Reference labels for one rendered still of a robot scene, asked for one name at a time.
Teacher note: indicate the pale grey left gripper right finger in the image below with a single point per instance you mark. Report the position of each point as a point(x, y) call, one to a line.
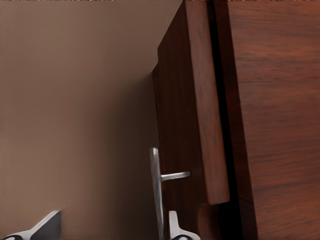
point(175, 227)

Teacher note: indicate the dark wooden drawer cabinet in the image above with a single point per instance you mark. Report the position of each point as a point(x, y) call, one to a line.
point(275, 112)

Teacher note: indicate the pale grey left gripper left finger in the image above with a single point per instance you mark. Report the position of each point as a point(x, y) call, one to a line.
point(47, 223)

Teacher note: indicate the dark wooden drawer front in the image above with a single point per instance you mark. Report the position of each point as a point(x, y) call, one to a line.
point(190, 100)

